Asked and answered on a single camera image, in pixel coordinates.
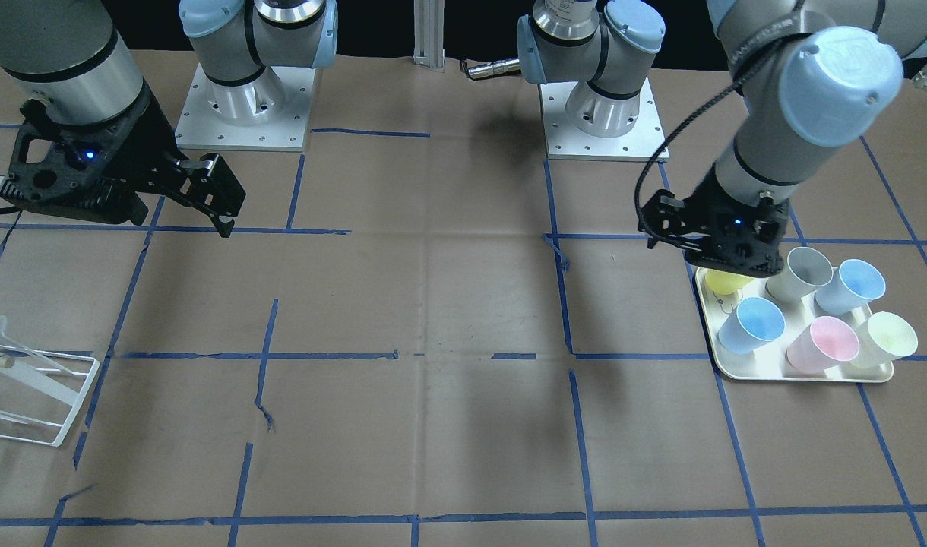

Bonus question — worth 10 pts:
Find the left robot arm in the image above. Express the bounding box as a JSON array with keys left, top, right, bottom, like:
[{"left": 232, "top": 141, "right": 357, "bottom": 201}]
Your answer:
[{"left": 517, "top": 1, "right": 927, "bottom": 278}]

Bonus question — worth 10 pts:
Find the aluminium frame post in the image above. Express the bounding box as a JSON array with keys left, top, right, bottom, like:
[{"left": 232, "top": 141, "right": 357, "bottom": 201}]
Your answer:
[{"left": 412, "top": 0, "right": 445, "bottom": 72}]

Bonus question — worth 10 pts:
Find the cream plastic tray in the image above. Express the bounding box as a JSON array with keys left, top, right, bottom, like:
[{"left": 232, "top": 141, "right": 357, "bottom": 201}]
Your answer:
[{"left": 694, "top": 267, "right": 894, "bottom": 384}]

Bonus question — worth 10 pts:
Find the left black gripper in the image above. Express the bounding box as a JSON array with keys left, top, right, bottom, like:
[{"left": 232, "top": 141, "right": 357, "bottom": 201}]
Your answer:
[{"left": 637, "top": 169, "right": 791, "bottom": 276}]

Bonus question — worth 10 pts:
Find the white wire cup rack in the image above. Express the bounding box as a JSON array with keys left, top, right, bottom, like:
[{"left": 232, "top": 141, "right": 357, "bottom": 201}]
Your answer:
[{"left": 0, "top": 315, "right": 101, "bottom": 447}]

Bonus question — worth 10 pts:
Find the pale green plastic cup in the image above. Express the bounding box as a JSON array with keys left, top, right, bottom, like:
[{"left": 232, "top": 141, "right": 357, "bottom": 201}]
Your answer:
[{"left": 850, "top": 311, "right": 919, "bottom": 369}]

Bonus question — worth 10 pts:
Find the grey plastic cup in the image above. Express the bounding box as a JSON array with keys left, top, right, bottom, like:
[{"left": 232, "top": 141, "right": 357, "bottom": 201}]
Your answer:
[{"left": 766, "top": 246, "right": 833, "bottom": 302}]

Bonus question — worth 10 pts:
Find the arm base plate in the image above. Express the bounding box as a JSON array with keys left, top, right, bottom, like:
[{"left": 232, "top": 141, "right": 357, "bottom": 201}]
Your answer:
[
  {"left": 176, "top": 66, "right": 318, "bottom": 153},
  {"left": 539, "top": 80, "right": 666, "bottom": 163}
]

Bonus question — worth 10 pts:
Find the blue plastic cup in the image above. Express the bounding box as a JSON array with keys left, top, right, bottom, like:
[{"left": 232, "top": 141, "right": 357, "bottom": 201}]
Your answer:
[{"left": 718, "top": 296, "right": 786, "bottom": 356}]

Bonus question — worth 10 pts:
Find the light blue ribbed cup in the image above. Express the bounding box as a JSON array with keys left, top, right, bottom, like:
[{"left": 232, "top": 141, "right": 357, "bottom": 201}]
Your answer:
[{"left": 815, "top": 258, "right": 887, "bottom": 315}]

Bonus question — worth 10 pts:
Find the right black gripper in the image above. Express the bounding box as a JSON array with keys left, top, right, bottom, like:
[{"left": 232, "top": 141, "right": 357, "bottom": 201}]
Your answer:
[{"left": 0, "top": 97, "right": 247, "bottom": 238}]

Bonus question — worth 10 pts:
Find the yellow plastic cup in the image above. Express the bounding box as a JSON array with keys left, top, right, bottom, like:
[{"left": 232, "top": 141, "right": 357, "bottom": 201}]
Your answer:
[{"left": 704, "top": 269, "right": 753, "bottom": 296}]

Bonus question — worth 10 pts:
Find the pink plastic cup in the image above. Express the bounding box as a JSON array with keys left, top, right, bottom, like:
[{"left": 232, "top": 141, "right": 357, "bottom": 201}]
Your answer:
[{"left": 786, "top": 316, "right": 862, "bottom": 375}]

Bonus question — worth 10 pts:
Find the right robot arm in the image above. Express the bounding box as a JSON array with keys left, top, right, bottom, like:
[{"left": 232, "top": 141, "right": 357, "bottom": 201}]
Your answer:
[{"left": 0, "top": 1, "right": 338, "bottom": 238}]

